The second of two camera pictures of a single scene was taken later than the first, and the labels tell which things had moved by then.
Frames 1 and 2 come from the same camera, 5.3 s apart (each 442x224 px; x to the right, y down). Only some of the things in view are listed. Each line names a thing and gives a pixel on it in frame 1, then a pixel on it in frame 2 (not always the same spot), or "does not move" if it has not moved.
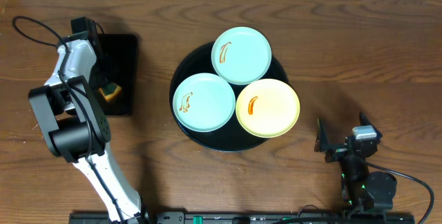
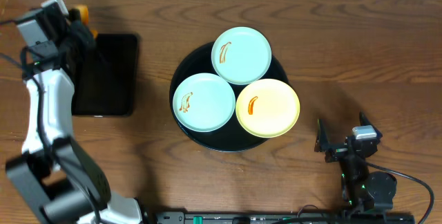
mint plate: [204, 102] does not move
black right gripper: [344, 149] does not move
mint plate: [241, 54] does not move
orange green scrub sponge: [110, 91] -> [84, 16]
